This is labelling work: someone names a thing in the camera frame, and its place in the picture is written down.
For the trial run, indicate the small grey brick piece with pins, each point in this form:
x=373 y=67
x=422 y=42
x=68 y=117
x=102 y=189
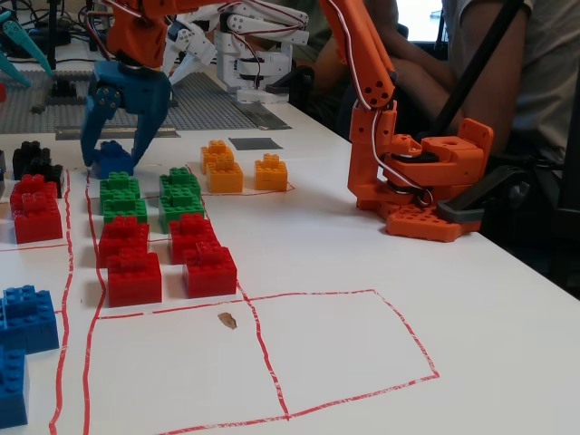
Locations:
x=39 y=109

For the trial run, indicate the yellow toy brick block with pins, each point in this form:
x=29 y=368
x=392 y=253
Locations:
x=216 y=151
x=271 y=176
x=225 y=179

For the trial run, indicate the black toy brick block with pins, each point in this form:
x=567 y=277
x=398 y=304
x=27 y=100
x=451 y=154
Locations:
x=49 y=176
x=28 y=156

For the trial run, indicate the red toy brick block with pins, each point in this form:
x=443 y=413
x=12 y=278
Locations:
x=212 y=273
x=122 y=238
x=133 y=280
x=37 y=221
x=31 y=186
x=192 y=233

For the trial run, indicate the green toy brick block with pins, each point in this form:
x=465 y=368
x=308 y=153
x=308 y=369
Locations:
x=179 y=177
x=118 y=185
x=124 y=210
x=181 y=209

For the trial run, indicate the grey studded baseplate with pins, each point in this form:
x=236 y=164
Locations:
x=204 y=109

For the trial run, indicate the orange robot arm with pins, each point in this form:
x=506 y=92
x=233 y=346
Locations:
x=371 y=68

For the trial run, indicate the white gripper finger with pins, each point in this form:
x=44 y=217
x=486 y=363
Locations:
x=186 y=72
x=170 y=56

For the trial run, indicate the blue toy brick block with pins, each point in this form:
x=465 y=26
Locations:
x=12 y=389
x=112 y=164
x=28 y=319

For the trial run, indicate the grey tape square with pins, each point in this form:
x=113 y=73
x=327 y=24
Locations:
x=256 y=143

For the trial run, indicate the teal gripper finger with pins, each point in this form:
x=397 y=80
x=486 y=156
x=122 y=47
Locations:
x=13 y=70
x=29 y=45

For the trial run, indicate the black table clamp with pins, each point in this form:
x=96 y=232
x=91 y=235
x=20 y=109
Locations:
x=471 y=204

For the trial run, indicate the dark brick wall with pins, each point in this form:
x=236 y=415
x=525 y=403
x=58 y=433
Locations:
x=65 y=88

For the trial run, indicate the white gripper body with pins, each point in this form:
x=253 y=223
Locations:
x=196 y=55

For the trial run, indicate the grey duct tape strip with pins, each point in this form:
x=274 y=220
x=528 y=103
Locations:
x=265 y=117
x=68 y=132

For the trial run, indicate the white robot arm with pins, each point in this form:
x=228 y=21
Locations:
x=235 y=50

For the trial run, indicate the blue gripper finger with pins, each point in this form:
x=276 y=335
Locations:
x=93 y=131
x=147 y=133

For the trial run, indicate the person in grey t-shirt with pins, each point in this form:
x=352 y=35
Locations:
x=548 y=68

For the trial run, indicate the black diagonal pole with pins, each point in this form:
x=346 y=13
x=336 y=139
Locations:
x=480 y=61

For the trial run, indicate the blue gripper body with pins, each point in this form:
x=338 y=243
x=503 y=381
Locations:
x=136 y=92

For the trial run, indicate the bare person forearm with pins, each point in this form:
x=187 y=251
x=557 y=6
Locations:
x=421 y=77
x=494 y=106

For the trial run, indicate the black stand pole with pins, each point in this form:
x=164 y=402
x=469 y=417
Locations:
x=52 y=36

